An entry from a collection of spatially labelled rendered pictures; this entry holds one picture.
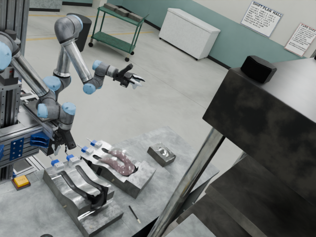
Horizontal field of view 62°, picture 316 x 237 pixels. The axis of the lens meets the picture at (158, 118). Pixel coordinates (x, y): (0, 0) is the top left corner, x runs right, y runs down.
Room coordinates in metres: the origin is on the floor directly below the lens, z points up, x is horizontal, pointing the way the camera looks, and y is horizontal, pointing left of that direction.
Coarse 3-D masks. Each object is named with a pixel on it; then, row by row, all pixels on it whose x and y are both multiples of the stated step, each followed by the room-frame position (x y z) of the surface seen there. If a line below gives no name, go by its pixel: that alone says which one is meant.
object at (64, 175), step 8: (80, 168) 1.23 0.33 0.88; (64, 176) 1.12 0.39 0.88; (72, 184) 1.09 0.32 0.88; (96, 184) 1.14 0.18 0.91; (80, 192) 1.04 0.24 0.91; (104, 192) 1.10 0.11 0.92; (88, 200) 0.98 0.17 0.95; (96, 200) 1.03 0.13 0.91; (104, 200) 1.07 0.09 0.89; (96, 208) 1.00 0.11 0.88
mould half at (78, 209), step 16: (80, 160) 1.29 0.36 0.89; (48, 176) 1.07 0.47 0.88; (80, 176) 1.17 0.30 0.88; (96, 176) 1.22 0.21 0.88; (64, 192) 1.01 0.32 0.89; (96, 192) 1.06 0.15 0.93; (112, 192) 1.12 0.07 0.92; (64, 208) 0.97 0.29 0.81; (80, 208) 0.92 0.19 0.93; (112, 208) 1.06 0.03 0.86; (80, 224) 0.89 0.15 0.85; (96, 224) 0.92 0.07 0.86
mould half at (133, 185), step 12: (108, 144) 1.60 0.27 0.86; (84, 156) 1.38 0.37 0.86; (108, 156) 1.46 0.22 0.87; (132, 156) 1.56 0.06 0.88; (96, 168) 1.33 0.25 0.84; (108, 168) 1.32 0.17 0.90; (144, 168) 1.46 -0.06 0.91; (156, 168) 1.51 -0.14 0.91; (108, 180) 1.31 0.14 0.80; (120, 180) 1.29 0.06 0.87; (132, 180) 1.30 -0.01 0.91; (144, 180) 1.35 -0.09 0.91; (132, 192) 1.27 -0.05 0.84
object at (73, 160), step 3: (66, 153) 1.29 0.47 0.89; (69, 156) 1.27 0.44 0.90; (72, 156) 1.28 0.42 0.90; (69, 159) 1.25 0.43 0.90; (72, 159) 1.24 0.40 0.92; (75, 159) 1.25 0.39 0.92; (78, 159) 1.26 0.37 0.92; (72, 162) 1.22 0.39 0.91; (75, 162) 1.24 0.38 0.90; (78, 162) 1.26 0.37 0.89
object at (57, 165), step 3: (57, 159) 1.20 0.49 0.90; (51, 162) 1.17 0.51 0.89; (54, 162) 1.17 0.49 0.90; (57, 162) 1.18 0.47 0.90; (60, 162) 1.18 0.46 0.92; (54, 165) 1.14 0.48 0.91; (57, 165) 1.15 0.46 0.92; (60, 165) 1.16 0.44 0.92; (63, 165) 1.17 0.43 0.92; (57, 168) 1.13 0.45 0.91; (60, 168) 1.15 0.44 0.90
